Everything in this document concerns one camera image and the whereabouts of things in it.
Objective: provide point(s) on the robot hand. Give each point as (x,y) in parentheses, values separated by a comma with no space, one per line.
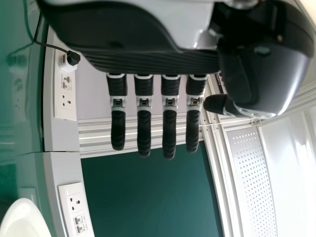
(148,32)

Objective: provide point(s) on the plate with brown leaf pattern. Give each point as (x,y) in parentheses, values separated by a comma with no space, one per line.
(22,222)

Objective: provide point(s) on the black plug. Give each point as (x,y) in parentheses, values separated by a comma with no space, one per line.
(73,58)

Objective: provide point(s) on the white socket strip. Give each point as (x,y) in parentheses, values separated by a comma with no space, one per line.
(66,98)
(74,205)

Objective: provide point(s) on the aluminium frame rail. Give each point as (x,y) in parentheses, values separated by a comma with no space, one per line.
(98,138)

